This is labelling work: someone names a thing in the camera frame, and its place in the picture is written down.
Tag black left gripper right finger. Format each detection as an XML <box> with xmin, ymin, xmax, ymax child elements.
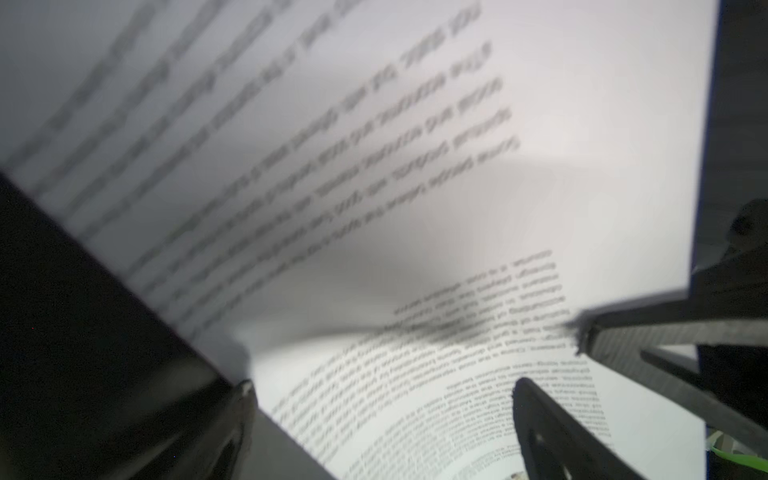
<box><xmin>512</xmin><ymin>377</ymin><xmax>641</xmax><ymax>480</ymax></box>

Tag printed paper sheet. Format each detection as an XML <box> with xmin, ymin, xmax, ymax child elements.
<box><xmin>1</xmin><ymin>1</ymin><xmax>719</xmax><ymax>479</ymax></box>

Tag red folder black inside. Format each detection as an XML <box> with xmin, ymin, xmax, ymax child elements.
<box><xmin>1</xmin><ymin>180</ymin><xmax>327</xmax><ymax>479</ymax></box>

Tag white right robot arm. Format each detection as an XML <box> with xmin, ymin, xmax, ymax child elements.
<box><xmin>577</xmin><ymin>199</ymin><xmax>767</xmax><ymax>479</ymax></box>

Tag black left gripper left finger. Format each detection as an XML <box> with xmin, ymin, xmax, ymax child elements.
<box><xmin>128</xmin><ymin>379</ymin><xmax>260</xmax><ymax>480</ymax></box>

